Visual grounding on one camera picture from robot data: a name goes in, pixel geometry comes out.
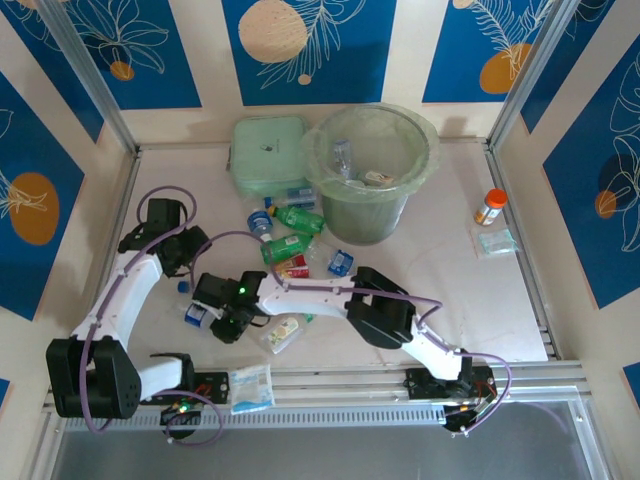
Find yellow white snack packet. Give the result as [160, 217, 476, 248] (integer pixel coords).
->
[258, 316, 307, 356]

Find green bottle yellow cap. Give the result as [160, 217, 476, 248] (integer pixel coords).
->
[267, 203, 327, 236]

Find green bin liner bag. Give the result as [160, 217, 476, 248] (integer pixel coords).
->
[299, 102, 442, 200]

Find grey-green plastic bin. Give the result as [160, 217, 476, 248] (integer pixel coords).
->
[313, 102, 437, 246]

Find white blue wipes packet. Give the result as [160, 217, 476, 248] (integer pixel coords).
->
[228, 363, 277, 416]

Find mint green zip case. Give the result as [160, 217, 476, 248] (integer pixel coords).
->
[228, 115, 309, 200]

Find clear bottle light blue label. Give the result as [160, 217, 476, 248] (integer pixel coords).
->
[263, 186, 320, 210]

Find grey metal panel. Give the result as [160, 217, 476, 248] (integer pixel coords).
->
[47, 399, 609, 480]

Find clear plastic bottle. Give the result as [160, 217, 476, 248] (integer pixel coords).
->
[331, 138, 357, 180]

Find orange cap pill bottle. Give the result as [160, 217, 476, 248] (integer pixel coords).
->
[473, 188, 508, 227]

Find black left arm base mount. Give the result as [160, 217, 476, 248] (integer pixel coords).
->
[149, 368, 232, 441]

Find aluminium side rail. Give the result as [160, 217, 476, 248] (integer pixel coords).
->
[483, 142, 564, 361]
[42, 147, 144, 401]

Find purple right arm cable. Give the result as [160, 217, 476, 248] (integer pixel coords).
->
[197, 230, 516, 439]

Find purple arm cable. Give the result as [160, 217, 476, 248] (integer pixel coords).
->
[197, 230, 516, 439]
[79, 185, 225, 447]

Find slotted grey cable duct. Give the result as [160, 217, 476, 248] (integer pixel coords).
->
[63, 405, 447, 432]

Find aluminium front rail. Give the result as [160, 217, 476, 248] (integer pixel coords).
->
[42, 362, 594, 414]

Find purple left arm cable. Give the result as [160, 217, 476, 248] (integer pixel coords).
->
[79, 185, 225, 447]

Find aluminium frame post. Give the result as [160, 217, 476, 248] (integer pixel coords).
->
[487, 0, 587, 151]
[37, 0, 140, 157]

